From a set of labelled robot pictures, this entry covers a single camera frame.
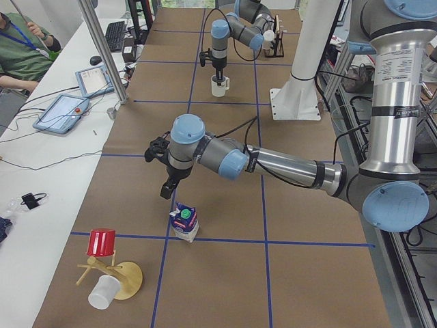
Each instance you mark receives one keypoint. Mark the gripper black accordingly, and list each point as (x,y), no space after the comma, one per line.
(177,173)
(218,65)

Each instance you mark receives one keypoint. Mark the white plastic mug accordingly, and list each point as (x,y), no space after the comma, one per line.
(219,87)

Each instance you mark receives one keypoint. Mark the blue white milk carton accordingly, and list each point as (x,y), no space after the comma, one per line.
(184,222)

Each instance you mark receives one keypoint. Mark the red cup on stand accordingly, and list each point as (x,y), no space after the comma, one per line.
(101,242)

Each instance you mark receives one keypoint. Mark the white cup on stand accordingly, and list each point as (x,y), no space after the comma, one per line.
(104,292)

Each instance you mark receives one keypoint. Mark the small metal cylinder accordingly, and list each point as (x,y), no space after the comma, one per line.
(111,113)

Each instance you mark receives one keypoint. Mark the wooden mug tree stand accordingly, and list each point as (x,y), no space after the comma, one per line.
(128,274)

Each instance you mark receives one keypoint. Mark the black keyboard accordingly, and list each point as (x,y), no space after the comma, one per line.
(114,35)

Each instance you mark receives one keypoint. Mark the black computer mouse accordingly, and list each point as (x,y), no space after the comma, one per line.
(95,60)

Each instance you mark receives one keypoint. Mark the teach pendant far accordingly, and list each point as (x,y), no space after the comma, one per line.
(94,81)

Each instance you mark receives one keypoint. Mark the teach pendant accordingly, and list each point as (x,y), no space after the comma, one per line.
(94,81)
(61,116)

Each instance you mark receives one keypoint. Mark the teach pendant near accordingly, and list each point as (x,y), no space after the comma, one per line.
(61,116)

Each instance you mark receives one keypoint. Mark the person in green shirt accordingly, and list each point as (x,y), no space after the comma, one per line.
(27,52)

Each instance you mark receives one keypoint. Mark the black wire dish rack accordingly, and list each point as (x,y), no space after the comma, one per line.
(275,48)

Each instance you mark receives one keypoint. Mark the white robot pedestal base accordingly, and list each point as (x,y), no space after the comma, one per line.
(297,99)

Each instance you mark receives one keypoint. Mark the aluminium frame post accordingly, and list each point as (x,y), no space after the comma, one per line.
(95,30)

